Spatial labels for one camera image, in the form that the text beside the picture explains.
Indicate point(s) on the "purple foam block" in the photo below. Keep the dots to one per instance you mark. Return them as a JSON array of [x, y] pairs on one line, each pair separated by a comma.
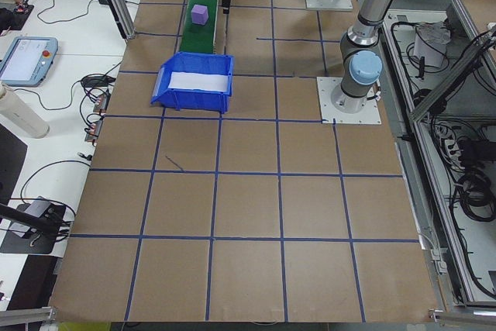
[[200, 15]]

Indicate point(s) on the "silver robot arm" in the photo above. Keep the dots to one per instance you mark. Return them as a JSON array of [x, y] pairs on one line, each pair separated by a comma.
[[372, 13]]

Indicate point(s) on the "green conveyor belt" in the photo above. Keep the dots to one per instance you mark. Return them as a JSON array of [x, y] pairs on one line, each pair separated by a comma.
[[197, 38]]

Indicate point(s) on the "white foam pad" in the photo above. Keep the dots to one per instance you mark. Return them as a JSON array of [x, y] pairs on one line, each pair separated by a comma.
[[197, 81]]

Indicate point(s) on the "blue plastic storage bin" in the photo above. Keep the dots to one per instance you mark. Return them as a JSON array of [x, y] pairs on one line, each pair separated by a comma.
[[193, 100]]

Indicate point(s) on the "small red circuit board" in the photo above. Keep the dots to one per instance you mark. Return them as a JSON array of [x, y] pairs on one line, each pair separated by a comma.
[[24, 8]]

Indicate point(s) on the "black pad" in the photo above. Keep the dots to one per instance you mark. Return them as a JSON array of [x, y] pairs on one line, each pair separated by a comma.
[[19, 23]]

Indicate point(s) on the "light blue teach pendant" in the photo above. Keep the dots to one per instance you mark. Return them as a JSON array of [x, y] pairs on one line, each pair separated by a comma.
[[23, 57]]

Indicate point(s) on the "white cylindrical tube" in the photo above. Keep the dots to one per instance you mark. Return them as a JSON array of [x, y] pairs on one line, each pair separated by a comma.
[[23, 114]]

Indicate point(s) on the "white power strip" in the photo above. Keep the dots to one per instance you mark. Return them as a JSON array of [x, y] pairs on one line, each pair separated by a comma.
[[451, 149]]

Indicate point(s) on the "dark flat monitor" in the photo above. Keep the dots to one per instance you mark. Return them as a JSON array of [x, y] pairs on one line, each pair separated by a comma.
[[9, 168]]

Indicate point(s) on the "aluminium corner bar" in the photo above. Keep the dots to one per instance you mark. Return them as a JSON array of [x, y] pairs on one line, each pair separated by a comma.
[[27, 313], [461, 315]]

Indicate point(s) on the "V-shaped metal bar frame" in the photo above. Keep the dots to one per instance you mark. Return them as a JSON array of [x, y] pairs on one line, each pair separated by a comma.
[[453, 77]]

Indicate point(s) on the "black stand base plate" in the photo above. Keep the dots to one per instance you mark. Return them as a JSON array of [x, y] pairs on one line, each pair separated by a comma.
[[42, 243]]

